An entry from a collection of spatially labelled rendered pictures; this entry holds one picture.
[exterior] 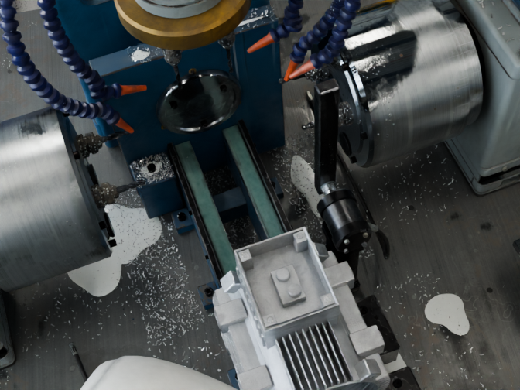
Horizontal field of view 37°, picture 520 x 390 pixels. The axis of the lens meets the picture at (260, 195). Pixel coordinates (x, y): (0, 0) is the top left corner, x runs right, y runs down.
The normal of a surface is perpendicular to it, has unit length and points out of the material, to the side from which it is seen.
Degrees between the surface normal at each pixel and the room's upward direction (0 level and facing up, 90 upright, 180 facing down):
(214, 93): 90
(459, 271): 0
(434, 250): 0
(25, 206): 39
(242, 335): 0
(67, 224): 58
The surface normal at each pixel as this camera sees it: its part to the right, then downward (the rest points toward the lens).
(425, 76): 0.19, 0.17
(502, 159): 0.34, 0.79
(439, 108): 0.29, 0.51
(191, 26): -0.06, -0.52
